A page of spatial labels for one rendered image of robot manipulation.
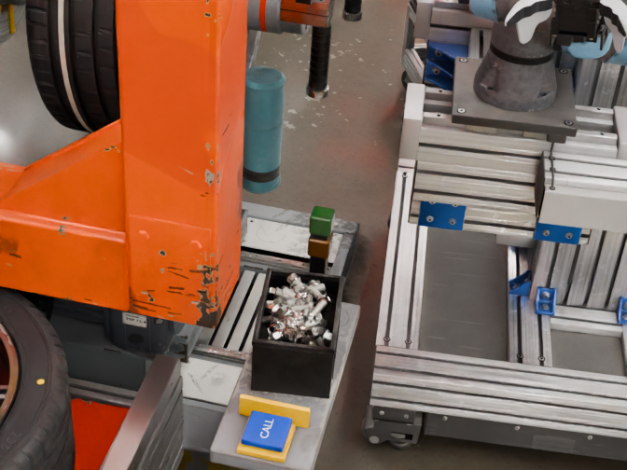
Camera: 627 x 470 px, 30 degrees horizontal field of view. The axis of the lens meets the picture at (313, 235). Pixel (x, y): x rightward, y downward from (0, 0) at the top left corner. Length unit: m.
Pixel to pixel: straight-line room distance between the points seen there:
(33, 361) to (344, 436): 0.83
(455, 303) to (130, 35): 1.16
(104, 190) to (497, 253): 1.15
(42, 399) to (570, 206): 0.97
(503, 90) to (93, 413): 0.96
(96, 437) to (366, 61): 2.10
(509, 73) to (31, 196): 0.86
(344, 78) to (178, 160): 2.05
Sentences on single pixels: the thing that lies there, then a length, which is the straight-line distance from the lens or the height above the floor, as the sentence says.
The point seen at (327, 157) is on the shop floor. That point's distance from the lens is 3.45.
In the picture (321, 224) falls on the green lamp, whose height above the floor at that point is 0.65.
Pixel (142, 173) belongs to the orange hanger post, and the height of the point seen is 0.82.
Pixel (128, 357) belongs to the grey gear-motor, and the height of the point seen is 0.22.
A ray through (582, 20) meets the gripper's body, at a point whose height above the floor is 1.20.
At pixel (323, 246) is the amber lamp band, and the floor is 0.60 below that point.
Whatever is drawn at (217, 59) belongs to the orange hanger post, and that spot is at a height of 1.05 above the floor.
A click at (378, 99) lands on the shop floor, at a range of 3.76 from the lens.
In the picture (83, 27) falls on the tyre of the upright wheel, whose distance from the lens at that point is 2.17.
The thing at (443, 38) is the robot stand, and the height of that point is 0.69.
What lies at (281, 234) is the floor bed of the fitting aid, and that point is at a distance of 3.00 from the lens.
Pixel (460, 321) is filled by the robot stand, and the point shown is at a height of 0.21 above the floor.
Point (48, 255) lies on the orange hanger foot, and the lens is 2.06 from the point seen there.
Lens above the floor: 1.88
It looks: 37 degrees down
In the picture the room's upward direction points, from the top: 4 degrees clockwise
